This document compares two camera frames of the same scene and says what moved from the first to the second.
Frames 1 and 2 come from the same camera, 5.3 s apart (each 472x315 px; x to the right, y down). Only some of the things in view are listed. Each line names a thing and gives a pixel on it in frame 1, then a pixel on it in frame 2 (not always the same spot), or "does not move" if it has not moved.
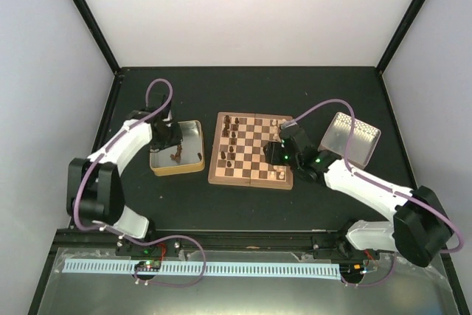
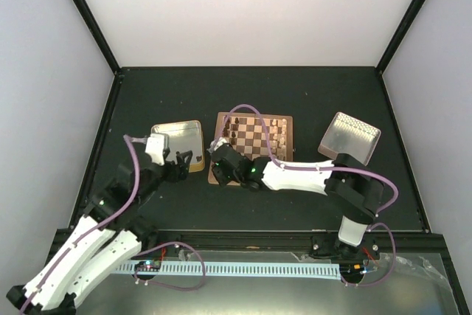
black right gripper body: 292,160 to 223,179
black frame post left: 85,12 does not move
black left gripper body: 168,139 to 174,175
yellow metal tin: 161,162 does not move
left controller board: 148,265 does not move
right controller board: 351,269 does not move
